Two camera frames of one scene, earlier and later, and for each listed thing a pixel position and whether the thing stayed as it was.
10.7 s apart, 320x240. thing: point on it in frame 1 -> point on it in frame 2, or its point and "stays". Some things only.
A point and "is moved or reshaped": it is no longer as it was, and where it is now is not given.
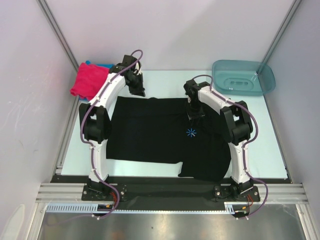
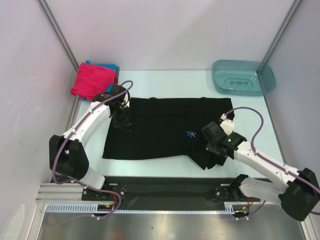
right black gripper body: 194,110 -> 211,147
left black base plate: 99,191 stays
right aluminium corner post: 295,5 stays
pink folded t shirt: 89,79 stays
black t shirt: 158,129 is moved or reshaped
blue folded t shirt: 108,66 stays
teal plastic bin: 243,78 stays
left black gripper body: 136,86 -> 121,118
